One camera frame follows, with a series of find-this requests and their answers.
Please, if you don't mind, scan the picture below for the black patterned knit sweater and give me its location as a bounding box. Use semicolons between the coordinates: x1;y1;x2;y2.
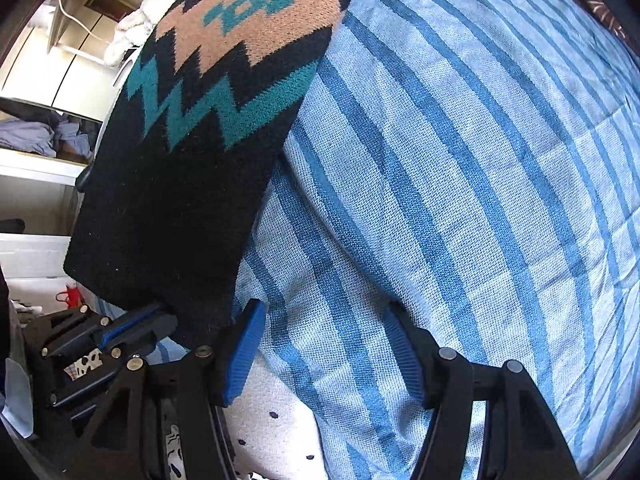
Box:
64;0;352;348

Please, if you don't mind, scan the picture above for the brown striped garment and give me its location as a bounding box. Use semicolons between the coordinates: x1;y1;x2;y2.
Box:
578;0;639;54

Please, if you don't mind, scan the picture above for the blue striped bed sheet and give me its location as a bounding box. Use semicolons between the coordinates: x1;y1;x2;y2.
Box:
94;0;640;480

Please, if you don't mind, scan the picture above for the white shelf unit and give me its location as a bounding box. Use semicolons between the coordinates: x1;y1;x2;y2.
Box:
1;0;175;185

